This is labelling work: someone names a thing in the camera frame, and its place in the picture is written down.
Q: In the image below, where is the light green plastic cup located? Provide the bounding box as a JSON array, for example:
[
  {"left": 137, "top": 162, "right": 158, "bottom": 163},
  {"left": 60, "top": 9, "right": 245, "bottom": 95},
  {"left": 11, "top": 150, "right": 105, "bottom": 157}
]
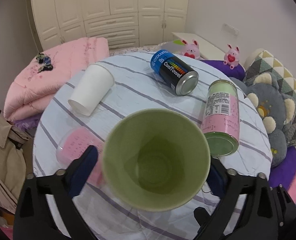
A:
[{"left": 101, "top": 109, "right": 211, "bottom": 212}]

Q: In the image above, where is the pink translucent plastic cup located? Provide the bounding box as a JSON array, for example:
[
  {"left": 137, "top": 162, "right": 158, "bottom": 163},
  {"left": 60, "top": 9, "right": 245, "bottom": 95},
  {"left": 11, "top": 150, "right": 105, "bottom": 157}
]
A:
[{"left": 56, "top": 126, "right": 105, "bottom": 188}]

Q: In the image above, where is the white paper cup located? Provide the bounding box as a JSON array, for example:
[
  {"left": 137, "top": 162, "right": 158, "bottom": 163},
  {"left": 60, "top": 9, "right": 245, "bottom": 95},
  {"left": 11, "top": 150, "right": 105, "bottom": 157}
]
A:
[{"left": 68, "top": 63, "right": 114, "bottom": 116}]

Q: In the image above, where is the pink green labelled can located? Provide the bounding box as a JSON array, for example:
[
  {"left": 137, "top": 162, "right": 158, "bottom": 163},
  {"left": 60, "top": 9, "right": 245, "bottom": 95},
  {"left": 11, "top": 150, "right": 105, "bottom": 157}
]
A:
[{"left": 201, "top": 80, "right": 240, "bottom": 157}]

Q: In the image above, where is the beige jacket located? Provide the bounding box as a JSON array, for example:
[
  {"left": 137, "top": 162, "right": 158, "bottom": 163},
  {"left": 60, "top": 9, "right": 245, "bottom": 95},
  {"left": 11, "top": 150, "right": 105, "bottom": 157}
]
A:
[{"left": 0, "top": 116, "right": 31, "bottom": 214}]

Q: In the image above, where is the white striped tablecloth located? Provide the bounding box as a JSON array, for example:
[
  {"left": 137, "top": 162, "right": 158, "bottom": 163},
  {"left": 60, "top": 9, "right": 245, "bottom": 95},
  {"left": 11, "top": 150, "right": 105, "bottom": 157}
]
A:
[{"left": 32, "top": 51, "right": 274, "bottom": 240}]

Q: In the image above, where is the grey plush elephant toy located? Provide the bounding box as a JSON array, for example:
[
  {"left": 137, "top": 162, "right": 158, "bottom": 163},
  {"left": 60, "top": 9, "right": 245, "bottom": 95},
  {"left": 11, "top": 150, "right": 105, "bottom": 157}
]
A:
[{"left": 231, "top": 72, "right": 296, "bottom": 167}]

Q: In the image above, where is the folded pink quilt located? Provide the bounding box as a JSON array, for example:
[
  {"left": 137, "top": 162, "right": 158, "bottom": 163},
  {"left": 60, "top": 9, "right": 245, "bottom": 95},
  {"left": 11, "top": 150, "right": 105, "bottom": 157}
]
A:
[{"left": 3, "top": 37, "right": 109, "bottom": 122}]

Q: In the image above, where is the purple blanket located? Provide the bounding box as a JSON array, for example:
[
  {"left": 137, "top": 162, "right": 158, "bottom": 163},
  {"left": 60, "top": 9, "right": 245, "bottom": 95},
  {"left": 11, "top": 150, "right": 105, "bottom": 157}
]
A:
[{"left": 201, "top": 60, "right": 245, "bottom": 81}]

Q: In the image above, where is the blue black CoolTowel can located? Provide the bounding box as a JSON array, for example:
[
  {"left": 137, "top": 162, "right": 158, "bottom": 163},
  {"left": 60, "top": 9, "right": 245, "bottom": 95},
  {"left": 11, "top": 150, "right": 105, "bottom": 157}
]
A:
[{"left": 150, "top": 49, "right": 199, "bottom": 96}]

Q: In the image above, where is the pink bunny plush right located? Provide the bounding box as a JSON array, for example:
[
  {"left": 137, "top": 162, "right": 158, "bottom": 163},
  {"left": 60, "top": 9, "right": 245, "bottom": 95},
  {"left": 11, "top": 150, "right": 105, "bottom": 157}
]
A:
[{"left": 224, "top": 44, "right": 240, "bottom": 69}]

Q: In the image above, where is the pink bunny plush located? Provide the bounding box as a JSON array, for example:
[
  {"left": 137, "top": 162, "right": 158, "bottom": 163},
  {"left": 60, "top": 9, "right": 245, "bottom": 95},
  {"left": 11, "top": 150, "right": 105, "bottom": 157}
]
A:
[
  {"left": 224, "top": 44, "right": 240, "bottom": 69},
  {"left": 181, "top": 40, "right": 201, "bottom": 60}
]

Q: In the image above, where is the triangle pattern quilted cushion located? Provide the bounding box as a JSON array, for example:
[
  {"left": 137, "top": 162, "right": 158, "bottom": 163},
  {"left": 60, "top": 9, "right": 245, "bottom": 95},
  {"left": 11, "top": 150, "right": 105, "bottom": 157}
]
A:
[{"left": 244, "top": 48, "right": 296, "bottom": 146}]

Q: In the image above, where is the pink bunny plush left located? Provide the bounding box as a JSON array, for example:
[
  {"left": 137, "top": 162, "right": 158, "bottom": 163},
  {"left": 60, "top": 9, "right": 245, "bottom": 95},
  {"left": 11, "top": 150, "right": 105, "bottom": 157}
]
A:
[{"left": 181, "top": 40, "right": 201, "bottom": 60}]

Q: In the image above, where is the grey flower pillow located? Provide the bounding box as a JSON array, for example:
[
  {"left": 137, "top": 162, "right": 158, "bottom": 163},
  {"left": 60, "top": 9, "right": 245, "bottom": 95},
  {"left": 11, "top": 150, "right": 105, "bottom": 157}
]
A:
[{"left": 160, "top": 39, "right": 185, "bottom": 54}]

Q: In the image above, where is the heart pattern bed sheet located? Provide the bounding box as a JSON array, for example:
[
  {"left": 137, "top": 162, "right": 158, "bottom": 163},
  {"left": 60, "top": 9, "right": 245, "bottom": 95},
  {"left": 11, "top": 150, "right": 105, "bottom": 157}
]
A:
[{"left": 109, "top": 42, "right": 165, "bottom": 56}]

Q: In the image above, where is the cream white wardrobe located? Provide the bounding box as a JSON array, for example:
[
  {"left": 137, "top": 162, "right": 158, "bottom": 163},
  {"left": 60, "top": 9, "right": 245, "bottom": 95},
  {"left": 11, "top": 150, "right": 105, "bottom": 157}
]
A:
[{"left": 31, "top": 0, "right": 189, "bottom": 50}]

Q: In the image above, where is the white wall socket plate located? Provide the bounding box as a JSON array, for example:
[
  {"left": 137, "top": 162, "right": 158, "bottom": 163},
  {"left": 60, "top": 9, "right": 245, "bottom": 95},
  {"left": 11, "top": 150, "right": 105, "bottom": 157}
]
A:
[{"left": 222, "top": 23, "right": 239, "bottom": 36}]

